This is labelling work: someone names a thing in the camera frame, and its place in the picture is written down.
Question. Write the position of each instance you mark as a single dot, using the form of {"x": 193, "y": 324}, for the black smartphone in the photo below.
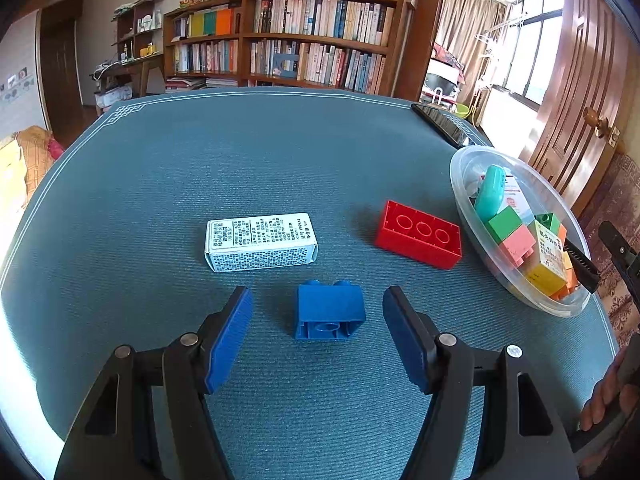
{"x": 445, "y": 125}

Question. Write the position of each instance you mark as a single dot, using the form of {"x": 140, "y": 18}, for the orange plaid cushion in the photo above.
{"x": 25, "y": 160}

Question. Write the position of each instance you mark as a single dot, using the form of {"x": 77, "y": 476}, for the teal plastic case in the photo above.
{"x": 490, "y": 192}

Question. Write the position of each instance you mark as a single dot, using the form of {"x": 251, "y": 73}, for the red long building block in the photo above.
{"x": 420, "y": 232}

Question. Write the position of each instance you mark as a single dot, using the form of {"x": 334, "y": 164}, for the green plastic basin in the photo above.
{"x": 462, "y": 110}

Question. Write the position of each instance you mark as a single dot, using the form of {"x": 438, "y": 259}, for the teal cloth-covered desktop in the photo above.
{"x": 200, "y": 160}

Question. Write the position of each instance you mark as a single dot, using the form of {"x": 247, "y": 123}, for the small wooden shelf unit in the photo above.
{"x": 135, "y": 55}

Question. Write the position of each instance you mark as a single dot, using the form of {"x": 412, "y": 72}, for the green and orange building block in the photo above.
{"x": 550, "y": 222}

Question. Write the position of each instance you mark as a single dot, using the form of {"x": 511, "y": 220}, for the dark wooden room door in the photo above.
{"x": 62, "y": 75}

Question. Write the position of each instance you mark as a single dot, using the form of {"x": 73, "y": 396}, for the black comb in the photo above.
{"x": 582, "y": 267}

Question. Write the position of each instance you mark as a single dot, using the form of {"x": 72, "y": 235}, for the brown wooden door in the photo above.
{"x": 580, "y": 60}

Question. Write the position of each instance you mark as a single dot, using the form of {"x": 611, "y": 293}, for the white clothes drying rack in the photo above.
{"x": 492, "y": 60}

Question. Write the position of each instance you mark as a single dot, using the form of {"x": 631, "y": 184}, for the brass door knob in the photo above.
{"x": 595, "y": 120}

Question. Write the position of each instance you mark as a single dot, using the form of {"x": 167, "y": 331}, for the blue building block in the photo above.
{"x": 327, "y": 305}

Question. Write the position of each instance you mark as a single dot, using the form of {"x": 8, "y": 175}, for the clear plastic bowl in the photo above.
{"x": 465, "y": 180}

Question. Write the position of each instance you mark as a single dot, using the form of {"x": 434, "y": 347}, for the yellow and white medicine box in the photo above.
{"x": 547, "y": 260}

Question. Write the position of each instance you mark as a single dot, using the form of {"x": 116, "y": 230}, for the white printed medicine box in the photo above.
{"x": 260, "y": 242}

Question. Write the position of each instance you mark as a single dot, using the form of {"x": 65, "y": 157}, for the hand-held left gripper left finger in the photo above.
{"x": 227, "y": 340}

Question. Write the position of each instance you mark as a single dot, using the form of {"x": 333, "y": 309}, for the white baby wash box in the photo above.
{"x": 517, "y": 200}

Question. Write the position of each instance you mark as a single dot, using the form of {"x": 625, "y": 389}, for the wooden bookshelf with books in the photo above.
{"x": 310, "y": 40}

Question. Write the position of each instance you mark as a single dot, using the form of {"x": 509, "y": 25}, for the person's right hand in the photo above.
{"x": 595, "y": 405}

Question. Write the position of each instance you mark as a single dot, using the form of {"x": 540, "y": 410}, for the yellow and orange building block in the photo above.
{"x": 564, "y": 294}

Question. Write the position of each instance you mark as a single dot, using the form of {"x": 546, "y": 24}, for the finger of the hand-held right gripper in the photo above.
{"x": 625, "y": 260}

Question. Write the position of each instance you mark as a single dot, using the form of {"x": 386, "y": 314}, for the beige curtain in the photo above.
{"x": 465, "y": 20}

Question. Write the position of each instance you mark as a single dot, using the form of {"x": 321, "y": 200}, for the patterned brown chair cover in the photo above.
{"x": 615, "y": 195}

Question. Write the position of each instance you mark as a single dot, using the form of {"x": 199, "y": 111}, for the window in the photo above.
{"x": 537, "y": 45}

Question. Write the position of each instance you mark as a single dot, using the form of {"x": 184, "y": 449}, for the pink and green building block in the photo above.
{"x": 512, "y": 237}

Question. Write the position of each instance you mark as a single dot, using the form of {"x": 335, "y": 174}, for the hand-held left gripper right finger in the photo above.
{"x": 405, "y": 340}

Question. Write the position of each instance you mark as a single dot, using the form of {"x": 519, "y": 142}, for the white baby chair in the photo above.
{"x": 442, "y": 80}

